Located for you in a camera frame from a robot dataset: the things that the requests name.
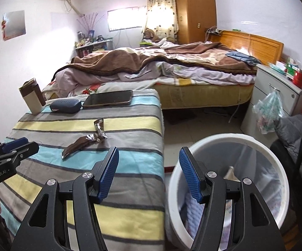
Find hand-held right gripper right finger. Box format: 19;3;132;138
179;146;284;251

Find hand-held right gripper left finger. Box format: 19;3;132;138
11;146;120;251

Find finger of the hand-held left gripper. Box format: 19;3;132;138
0;141;40;166
0;137;29;155

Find white trash bin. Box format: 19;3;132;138
165;133;291;251

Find long lilac foam net sleeve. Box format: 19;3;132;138
178;191;209;241

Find striped tablecloth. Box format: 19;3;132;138
0;89;167;251

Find long brown snack wrapper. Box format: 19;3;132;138
62;133;105;160

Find short brown snack wrapper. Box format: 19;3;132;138
93;119;108;140

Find beige mug with brown lid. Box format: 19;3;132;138
19;78;46;115

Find dark blue glasses case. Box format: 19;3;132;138
50;99;82;114

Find black tablet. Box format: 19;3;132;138
82;90;134;109

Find bed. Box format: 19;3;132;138
41;30;284;110

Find lilac quilt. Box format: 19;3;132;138
53;43;257;96

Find hanging clear plastic bag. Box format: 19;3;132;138
253;90;284;134

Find white nightstand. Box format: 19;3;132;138
240;64;302;136

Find grey jacket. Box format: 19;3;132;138
274;114;302;168

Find brown blanket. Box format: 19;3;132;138
54;41;258;77

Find cluttered shelf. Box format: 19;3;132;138
75;38;114;57

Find blue folded cloth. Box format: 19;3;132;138
225;51;261;66

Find brown teddy bear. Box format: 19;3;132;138
143;29;161;44

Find dried branches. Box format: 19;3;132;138
76;12;106;38

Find wooden headboard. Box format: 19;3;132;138
210;30;284;66

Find green and white boxes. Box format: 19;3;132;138
270;58;298;80

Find air conditioner pipe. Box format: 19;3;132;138
63;0;85;16

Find window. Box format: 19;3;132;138
107;6;149;32

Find wooden wardrobe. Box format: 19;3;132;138
173;0;218;45

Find patterned curtain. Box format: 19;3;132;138
142;0;180;44

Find wall poster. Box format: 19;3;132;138
2;10;26;41

